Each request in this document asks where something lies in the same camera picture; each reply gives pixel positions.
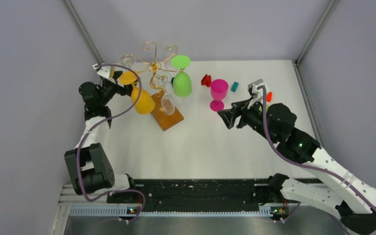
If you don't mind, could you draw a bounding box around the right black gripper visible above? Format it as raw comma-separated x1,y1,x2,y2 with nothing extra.
218,95,279,144

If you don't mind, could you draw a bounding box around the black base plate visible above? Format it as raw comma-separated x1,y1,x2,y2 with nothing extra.
107,179,291,212

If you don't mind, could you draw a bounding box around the red block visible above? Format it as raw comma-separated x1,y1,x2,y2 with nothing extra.
201,74,212,87

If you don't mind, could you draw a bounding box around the green plastic goblet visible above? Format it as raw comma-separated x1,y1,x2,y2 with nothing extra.
171,55,192,97

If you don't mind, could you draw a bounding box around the teal block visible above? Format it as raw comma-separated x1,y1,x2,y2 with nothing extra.
231,82,239,93

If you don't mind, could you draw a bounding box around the clear stemmed wine glass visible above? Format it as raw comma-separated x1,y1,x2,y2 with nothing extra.
153,71,175,116

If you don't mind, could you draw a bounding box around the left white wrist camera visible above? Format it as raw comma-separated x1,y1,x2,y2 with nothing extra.
93,64,115,79

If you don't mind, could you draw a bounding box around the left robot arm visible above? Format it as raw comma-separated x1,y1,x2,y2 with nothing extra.
64,79,138,202

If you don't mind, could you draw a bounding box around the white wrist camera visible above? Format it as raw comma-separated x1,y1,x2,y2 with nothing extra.
93,64,115,79
247,79,270,109

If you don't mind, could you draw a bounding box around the clear short wine glass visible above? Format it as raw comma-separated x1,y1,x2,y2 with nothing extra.
162,42,178,63

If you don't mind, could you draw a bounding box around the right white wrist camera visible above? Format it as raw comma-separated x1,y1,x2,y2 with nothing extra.
247,79,270,109

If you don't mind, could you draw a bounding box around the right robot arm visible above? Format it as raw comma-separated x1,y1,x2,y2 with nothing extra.
218,99,376,235

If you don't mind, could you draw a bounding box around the clear tall flute glass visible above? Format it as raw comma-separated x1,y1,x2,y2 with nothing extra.
116,53,138,72

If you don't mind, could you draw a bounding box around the orange-red block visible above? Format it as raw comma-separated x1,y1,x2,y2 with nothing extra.
266,92,273,102

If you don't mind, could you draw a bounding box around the gold wire wine glass rack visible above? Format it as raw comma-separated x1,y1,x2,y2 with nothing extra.
117,42,184,131

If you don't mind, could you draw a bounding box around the orange plastic goblet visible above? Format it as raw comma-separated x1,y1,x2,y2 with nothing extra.
118,71,155,115

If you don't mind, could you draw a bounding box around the pink plastic goblet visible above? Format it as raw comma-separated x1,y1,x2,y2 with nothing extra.
210,79,229,112

